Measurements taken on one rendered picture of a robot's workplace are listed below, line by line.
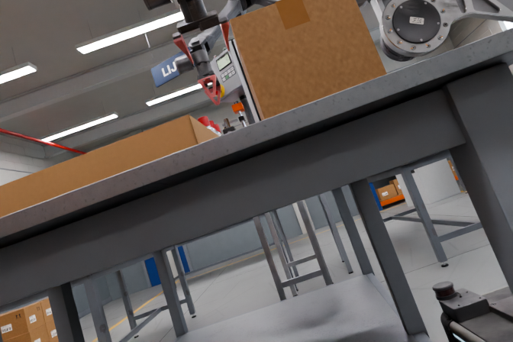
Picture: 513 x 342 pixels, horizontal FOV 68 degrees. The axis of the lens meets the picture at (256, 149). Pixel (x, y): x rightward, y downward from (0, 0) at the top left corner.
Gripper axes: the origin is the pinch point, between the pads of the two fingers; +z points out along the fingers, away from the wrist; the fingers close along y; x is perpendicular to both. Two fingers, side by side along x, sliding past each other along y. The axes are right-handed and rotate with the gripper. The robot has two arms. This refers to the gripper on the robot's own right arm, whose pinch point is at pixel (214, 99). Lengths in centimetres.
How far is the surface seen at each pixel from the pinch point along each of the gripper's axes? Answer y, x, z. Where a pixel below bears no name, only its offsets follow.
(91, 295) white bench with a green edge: -85, -110, 56
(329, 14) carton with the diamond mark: 69, 30, 16
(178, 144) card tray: 98, 1, 38
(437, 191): -505, 262, 104
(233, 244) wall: -771, -124, 82
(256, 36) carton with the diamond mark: 69, 16, 15
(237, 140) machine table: 102, 7, 40
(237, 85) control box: -19.1, 9.8, -8.9
